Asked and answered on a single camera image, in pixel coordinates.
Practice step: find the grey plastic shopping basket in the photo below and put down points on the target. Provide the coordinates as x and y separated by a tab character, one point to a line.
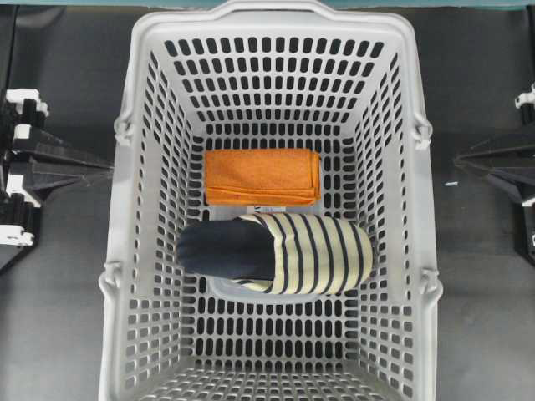
271	75

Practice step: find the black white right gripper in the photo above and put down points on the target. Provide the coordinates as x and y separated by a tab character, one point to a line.
515	176

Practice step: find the striped cream navy slipper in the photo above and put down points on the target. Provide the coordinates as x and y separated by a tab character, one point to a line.
279	253

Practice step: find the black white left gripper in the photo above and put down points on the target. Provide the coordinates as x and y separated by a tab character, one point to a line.
23	182

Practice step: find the folded orange cloth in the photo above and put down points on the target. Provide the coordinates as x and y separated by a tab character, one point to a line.
270	177

